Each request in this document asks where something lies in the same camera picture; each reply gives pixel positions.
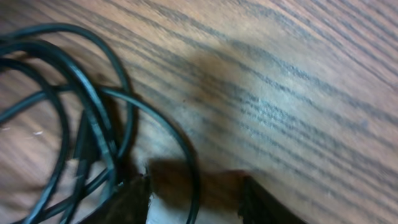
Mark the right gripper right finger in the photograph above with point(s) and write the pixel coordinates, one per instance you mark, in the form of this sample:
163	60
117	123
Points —
258	206

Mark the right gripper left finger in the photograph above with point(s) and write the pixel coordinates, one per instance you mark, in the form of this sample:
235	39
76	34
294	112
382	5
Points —
130	205

